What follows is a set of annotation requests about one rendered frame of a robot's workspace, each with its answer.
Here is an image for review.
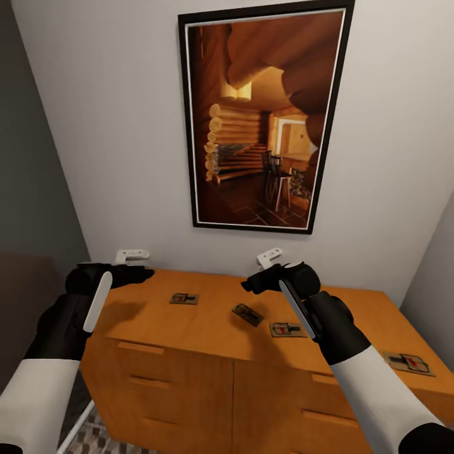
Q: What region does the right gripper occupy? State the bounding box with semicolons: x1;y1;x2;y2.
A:
241;264;281;294

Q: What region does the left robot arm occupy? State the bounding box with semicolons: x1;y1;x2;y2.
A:
0;249;154;454

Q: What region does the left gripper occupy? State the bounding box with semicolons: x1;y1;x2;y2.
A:
116;265;154;287

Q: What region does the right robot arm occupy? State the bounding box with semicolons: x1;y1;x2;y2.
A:
241;247;454;454

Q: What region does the mousetrap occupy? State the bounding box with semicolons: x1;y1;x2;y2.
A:
170;293;200;306
231;303;264;327
269;322;306;337
380;351;436;377

